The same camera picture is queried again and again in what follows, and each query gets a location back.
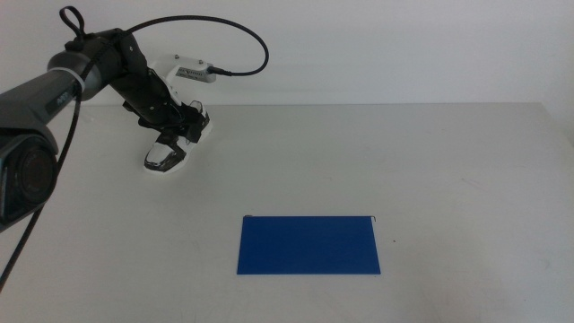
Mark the black and white sneaker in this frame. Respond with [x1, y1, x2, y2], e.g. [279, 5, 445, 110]
[143, 100, 214, 177]

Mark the white-mounted grey wrist camera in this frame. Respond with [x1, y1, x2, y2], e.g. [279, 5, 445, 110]
[147, 53, 218, 107]

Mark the white zip tie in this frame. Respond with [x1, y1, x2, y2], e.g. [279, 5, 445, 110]
[57, 65, 87, 98]

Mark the black braided cable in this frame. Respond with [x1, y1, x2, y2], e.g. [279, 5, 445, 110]
[0, 5, 271, 293]

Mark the blue rectangular mat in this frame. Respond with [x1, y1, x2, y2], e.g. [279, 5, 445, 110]
[236, 215, 382, 276]

